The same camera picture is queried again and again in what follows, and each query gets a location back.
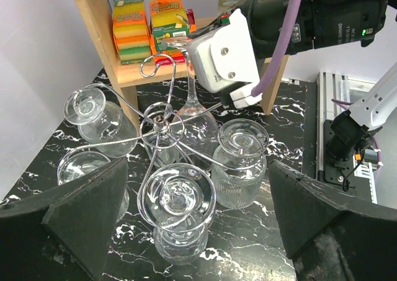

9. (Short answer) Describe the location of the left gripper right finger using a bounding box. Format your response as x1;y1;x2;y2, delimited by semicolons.
268;160;396;280

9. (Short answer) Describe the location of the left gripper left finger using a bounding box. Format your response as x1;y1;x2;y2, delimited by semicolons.
1;158;128;280

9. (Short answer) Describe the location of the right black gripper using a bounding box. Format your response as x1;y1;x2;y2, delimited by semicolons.
189;9;248;39

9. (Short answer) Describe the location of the ribbed glass goblet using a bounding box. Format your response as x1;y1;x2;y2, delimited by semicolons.
63;87;138;158

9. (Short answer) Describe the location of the clear wine glass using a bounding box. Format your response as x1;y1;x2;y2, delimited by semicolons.
138;163;216;265
162;37;218;172

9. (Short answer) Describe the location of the chrome wine glass rack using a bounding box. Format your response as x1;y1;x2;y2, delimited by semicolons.
63;53;270;232

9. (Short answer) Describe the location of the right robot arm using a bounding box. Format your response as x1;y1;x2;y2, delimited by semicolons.
188;0;396;109

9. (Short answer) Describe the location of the green orange scrub sponge pack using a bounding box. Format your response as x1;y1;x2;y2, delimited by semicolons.
149;0;197;63

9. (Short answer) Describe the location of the colourful sponge pack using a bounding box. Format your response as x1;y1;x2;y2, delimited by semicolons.
112;0;151;65

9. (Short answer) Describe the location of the wooden shelf unit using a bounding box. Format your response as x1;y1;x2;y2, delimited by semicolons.
66;0;292;133

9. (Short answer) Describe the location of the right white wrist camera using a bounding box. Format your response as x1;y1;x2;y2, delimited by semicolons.
187;27;262;109

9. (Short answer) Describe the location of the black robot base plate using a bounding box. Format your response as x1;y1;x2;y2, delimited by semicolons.
318;120;372;197

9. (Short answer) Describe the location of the aluminium rail frame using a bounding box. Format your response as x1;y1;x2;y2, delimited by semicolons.
316;72;383;204

